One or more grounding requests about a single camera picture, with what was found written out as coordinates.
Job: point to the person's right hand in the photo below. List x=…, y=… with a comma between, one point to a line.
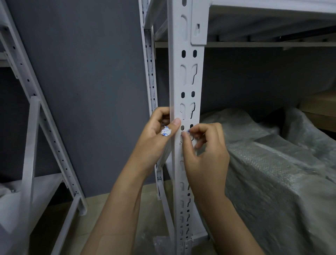
x=210, y=165

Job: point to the person's left hand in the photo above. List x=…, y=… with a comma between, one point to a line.
x=151, y=149

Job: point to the torn blue-edged label piece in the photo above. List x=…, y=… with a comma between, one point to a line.
x=166, y=131

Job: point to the white perforated shelf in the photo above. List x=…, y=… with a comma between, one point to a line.
x=174, y=84

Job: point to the person's left forearm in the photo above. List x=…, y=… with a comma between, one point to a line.
x=118, y=212

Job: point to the person's grey clothing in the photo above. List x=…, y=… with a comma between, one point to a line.
x=283, y=189

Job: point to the clear plastic wrap piece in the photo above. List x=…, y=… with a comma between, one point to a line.
x=160, y=245

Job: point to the plain brown cardboard box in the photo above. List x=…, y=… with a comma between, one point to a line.
x=320, y=110

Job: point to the white-grey cloth bundle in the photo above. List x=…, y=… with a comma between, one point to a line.
x=5, y=189

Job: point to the white metal shelving rack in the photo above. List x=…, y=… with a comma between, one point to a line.
x=262, y=18

